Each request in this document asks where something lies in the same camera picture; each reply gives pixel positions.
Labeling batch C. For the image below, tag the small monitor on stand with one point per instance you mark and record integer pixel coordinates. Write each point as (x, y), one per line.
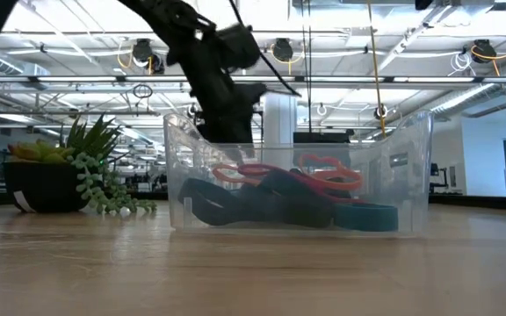
(434, 169)

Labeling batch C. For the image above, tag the black aluminium table frame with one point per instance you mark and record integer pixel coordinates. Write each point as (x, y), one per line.
(477, 203)

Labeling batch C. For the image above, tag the thin red rubber band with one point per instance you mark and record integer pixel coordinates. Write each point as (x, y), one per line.
(310, 181)

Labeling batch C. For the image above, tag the small black rubber band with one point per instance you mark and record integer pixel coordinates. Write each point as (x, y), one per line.
(288, 206)

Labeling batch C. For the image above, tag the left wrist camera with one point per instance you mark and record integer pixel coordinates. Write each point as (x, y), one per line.
(240, 46)

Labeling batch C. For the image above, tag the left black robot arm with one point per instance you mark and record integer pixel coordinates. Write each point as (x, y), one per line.
(169, 15)

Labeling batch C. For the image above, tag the black screen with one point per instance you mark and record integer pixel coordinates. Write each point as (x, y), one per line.
(323, 137)

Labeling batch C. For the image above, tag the potted succulent plant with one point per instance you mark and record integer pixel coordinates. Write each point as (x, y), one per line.
(42, 188)

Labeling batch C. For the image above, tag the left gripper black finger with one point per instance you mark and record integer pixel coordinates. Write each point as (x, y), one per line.
(229, 118)

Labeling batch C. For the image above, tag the clear plastic bin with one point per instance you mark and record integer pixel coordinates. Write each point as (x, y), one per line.
(411, 175)

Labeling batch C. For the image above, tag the small orange rubber band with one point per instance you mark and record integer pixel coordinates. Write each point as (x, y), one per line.
(218, 173)

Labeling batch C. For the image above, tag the wide teal rubber band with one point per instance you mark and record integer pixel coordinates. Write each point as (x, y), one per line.
(367, 218)

